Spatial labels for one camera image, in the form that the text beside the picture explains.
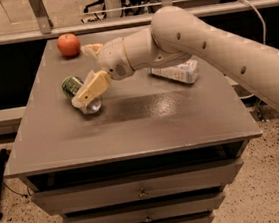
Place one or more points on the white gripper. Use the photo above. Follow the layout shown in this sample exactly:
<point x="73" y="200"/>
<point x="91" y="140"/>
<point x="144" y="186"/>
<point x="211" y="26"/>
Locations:
<point x="112" y="58"/>

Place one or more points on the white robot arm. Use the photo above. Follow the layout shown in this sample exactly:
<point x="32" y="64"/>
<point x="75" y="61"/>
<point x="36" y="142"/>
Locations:
<point x="174" y="36"/>

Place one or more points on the red apple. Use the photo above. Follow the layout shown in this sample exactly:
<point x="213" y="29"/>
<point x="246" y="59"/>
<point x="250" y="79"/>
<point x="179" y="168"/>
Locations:
<point x="68" y="45"/>

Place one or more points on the clear plastic water bottle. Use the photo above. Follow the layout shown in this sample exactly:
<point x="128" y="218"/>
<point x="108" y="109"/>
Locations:
<point x="186" y="72"/>

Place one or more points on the grey drawer cabinet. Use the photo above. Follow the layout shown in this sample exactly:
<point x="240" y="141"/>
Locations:
<point x="157" y="151"/>

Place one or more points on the grey metal railing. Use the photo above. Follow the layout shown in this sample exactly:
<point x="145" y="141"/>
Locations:
<point x="69" y="24"/>

